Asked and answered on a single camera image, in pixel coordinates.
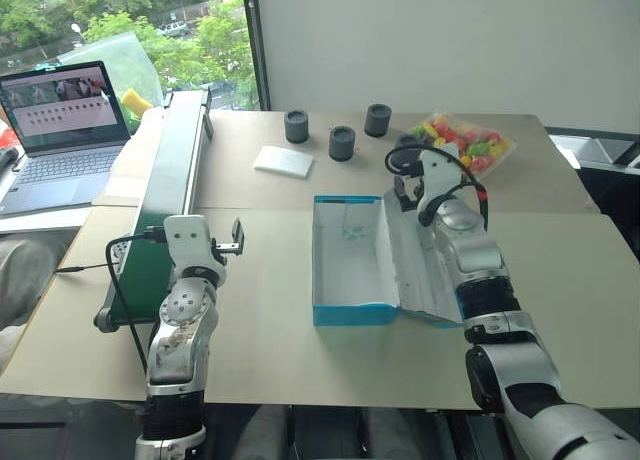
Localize dark window frame post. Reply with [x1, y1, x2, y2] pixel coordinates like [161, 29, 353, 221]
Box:
[240, 0, 272, 112]

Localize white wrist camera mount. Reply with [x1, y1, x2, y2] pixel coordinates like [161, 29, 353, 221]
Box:
[415, 147, 464, 217]
[162, 213, 228, 281]

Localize white laptop stand board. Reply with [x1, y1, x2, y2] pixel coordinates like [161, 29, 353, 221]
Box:
[0, 205, 95, 235]

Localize parked car outside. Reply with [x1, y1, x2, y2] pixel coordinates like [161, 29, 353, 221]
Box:
[156, 21, 191, 38]

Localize yellow sponge block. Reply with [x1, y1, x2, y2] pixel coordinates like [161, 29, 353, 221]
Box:
[121, 88, 154, 117]

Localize grey open laptop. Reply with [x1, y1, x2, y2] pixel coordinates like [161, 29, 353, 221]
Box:
[0, 60, 133, 217]

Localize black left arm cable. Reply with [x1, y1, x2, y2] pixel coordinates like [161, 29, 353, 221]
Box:
[105, 226, 167, 377]

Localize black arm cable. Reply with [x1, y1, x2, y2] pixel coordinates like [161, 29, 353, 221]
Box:
[105, 226, 167, 377]
[384, 144, 492, 232]

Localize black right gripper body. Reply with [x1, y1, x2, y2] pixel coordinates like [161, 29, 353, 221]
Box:
[393, 174, 426, 214]

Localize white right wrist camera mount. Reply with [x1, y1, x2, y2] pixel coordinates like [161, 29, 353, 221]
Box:
[415, 147, 464, 217]

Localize bag of colourful candies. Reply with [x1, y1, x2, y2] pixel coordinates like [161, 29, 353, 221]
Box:
[405, 111, 520, 180]

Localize thin black table cable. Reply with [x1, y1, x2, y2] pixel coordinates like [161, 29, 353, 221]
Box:
[54, 262, 114, 275]

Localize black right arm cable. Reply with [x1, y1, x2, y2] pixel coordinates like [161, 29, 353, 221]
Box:
[384, 144, 492, 232]

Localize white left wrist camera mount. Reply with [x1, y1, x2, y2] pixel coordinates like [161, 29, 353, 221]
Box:
[162, 213, 228, 281]

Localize green conveyor belt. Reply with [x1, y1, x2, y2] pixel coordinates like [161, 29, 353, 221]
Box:
[93, 89, 216, 334]

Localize white flat packet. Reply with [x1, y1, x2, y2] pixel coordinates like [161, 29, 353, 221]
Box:
[252, 145, 317, 181]

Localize blue white box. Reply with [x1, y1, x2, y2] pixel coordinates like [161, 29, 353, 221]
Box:
[311, 187, 467, 330]

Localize dark grey cylinder cup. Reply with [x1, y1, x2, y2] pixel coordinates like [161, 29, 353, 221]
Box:
[283, 109, 311, 144]
[328, 125, 357, 163]
[363, 103, 393, 139]
[394, 133, 425, 175]

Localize grey device on side desk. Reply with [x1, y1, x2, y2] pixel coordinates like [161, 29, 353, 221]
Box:
[548, 132, 640, 174]

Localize green translucent plastic bag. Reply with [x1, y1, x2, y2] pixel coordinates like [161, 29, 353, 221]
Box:
[56, 31, 165, 122]

